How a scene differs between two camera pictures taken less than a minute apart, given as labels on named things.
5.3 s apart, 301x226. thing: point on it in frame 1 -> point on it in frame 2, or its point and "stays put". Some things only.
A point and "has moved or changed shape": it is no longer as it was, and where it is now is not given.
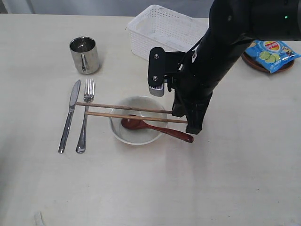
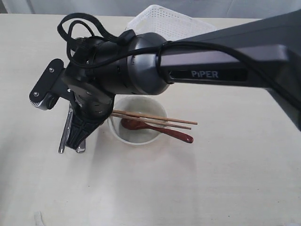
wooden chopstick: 123,108 -> 149,121
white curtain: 199,7 stays put
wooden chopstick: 135,117 has moved or changed shape
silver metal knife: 75,94 stays put
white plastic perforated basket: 157,27 stays put
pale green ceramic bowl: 136,136 stays put
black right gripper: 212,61 -> 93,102
